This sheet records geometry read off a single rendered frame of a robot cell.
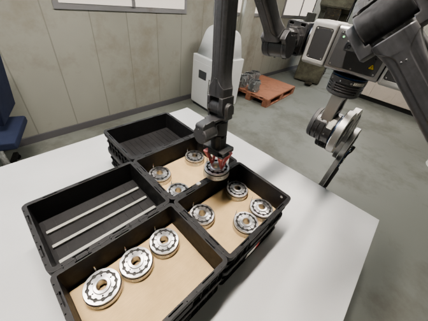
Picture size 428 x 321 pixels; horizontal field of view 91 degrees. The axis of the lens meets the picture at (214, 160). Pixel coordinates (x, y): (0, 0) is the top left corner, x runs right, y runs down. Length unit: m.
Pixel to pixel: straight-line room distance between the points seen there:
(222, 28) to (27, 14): 2.26
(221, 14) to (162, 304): 0.82
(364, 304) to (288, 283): 1.11
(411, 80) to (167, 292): 0.78
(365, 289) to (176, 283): 1.62
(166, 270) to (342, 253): 0.81
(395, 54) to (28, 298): 1.17
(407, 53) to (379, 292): 1.90
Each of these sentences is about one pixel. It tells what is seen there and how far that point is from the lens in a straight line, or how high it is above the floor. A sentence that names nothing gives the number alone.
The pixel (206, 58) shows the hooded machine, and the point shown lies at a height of 0.77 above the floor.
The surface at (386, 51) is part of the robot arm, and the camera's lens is 0.49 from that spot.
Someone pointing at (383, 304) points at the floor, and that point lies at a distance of 2.16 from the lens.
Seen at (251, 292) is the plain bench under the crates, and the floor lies 0.70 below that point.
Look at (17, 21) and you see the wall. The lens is 2.73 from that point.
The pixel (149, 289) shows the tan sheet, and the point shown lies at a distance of 0.79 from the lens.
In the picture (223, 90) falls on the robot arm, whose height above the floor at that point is 1.34.
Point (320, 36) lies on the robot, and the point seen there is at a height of 1.47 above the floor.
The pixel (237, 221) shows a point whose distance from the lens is 0.89.
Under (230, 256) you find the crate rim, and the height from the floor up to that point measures 0.93.
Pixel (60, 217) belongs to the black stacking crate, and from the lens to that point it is 1.02.
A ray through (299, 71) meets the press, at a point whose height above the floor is 0.21.
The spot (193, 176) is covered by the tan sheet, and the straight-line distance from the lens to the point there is 1.07.
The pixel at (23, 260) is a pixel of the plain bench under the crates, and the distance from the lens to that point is 1.13.
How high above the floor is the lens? 1.57
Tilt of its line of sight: 39 degrees down
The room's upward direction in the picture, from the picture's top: 9 degrees clockwise
